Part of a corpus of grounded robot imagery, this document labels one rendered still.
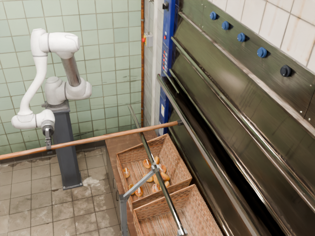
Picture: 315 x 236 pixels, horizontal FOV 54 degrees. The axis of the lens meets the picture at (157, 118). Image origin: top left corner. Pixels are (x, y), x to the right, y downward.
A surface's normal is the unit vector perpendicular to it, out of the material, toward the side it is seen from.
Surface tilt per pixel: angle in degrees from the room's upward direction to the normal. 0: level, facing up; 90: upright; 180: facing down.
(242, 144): 70
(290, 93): 90
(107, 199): 0
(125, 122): 90
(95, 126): 90
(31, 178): 0
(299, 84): 90
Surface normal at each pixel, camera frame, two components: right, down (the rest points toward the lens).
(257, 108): -0.89, -0.13
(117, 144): 0.04, -0.80
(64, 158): 0.31, 0.58
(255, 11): -0.95, 0.15
